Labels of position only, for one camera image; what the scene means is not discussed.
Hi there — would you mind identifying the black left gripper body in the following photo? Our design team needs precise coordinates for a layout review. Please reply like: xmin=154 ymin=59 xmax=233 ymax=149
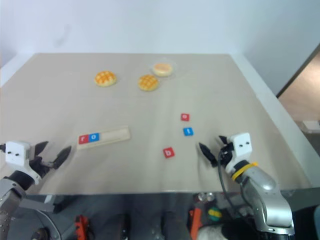
xmin=28 ymin=154 xmax=56 ymax=179

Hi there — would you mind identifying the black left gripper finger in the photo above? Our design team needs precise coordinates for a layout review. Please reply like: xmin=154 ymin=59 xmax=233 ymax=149
xmin=50 ymin=145 xmax=73 ymax=169
xmin=34 ymin=140 xmax=50 ymax=159

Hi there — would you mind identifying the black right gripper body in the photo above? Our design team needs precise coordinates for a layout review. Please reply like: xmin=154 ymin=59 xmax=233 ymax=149
xmin=218 ymin=141 xmax=235 ymax=166

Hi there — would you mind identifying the red letter tile b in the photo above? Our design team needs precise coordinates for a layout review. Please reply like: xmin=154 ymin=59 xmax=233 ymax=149
xmin=162 ymin=146 xmax=176 ymax=159

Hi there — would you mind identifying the light wooden letter tray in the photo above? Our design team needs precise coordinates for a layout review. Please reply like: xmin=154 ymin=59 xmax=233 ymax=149
xmin=75 ymin=125 xmax=132 ymax=151

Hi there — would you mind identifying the blue numbered block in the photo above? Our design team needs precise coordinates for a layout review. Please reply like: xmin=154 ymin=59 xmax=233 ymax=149
xmin=88 ymin=132 xmax=101 ymax=144

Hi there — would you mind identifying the yellow zip tie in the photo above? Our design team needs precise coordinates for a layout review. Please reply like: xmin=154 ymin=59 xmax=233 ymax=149
xmin=230 ymin=161 xmax=259 ymax=181

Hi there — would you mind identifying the green and yellow round object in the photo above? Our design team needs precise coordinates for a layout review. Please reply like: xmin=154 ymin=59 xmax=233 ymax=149
xmin=207 ymin=206 xmax=223 ymax=222

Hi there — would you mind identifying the orange and black tool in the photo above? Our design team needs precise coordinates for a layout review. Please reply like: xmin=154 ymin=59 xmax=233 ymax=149
xmin=74 ymin=214 xmax=89 ymax=240

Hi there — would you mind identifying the beige tablecloth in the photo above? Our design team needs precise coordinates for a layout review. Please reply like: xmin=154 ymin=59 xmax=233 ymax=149
xmin=0 ymin=52 xmax=313 ymax=196

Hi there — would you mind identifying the clear plastic dish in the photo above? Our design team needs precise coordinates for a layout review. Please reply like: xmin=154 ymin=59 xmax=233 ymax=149
xmin=149 ymin=58 xmax=179 ymax=80

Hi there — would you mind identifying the yellow grid-pattern bread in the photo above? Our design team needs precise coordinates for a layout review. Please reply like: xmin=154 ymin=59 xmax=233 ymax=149
xmin=93 ymin=70 xmax=118 ymax=88
xmin=137 ymin=74 xmax=160 ymax=92

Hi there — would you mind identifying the small pale box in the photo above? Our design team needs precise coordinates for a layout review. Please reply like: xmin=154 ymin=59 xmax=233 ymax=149
xmin=300 ymin=119 xmax=320 ymax=131

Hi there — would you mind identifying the smooth round pale bread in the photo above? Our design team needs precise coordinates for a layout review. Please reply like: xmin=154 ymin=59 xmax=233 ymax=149
xmin=152 ymin=62 xmax=174 ymax=77

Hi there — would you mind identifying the brown wooden door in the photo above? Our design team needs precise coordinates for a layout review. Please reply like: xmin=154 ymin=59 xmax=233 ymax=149
xmin=274 ymin=42 xmax=320 ymax=122

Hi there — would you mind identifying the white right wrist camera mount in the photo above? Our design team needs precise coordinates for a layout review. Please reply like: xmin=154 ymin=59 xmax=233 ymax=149
xmin=224 ymin=132 xmax=254 ymax=174

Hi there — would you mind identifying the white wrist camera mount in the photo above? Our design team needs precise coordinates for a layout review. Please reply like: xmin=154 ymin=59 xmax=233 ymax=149
xmin=224 ymin=132 xmax=254 ymax=174
xmin=4 ymin=140 xmax=42 ymax=186

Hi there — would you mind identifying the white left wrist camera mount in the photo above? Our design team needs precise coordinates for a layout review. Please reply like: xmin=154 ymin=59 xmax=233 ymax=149
xmin=4 ymin=140 xmax=42 ymax=186

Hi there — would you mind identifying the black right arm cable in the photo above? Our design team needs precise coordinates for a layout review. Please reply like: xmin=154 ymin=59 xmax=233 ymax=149
xmin=216 ymin=151 xmax=241 ymax=215

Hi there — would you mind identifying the grey metal bracket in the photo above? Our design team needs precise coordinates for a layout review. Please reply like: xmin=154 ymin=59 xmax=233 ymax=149
xmin=19 ymin=194 xmax=66 ymax=214

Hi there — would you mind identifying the orange handled tool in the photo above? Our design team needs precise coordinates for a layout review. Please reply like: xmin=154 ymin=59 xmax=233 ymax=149
xmin=188 ymin=206 xmax=204 ymax=240

